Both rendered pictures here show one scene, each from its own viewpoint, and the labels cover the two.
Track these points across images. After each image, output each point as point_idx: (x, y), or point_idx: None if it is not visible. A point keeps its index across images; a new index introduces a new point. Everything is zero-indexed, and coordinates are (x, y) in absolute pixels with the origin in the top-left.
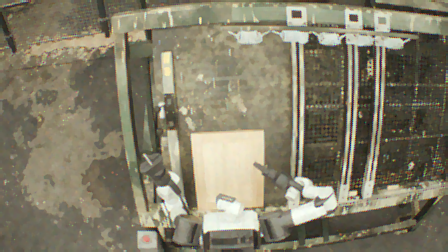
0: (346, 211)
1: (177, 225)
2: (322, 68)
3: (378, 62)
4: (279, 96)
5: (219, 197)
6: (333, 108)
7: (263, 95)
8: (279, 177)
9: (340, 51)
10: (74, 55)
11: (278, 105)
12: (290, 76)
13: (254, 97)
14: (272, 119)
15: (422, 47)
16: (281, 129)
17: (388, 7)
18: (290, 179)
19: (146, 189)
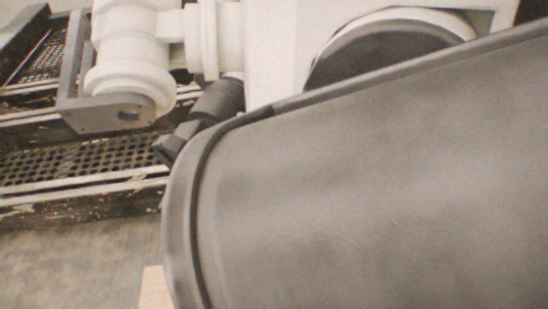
0: None
1: (328, 292)
2: (25, 179)
3: (32, 88)
4: (60, 248)
5: (60, 91)
6: (125, 148)
7: (43, 285)
8: (193, 110)
9: (3, 156)
10: None
11: (84, 247)
12: (17, 232)
13: (40, 306)
14: (121, 256)
15: (51, 62)
16: (157, 233)
17: None
18: (196, 79)
19: None
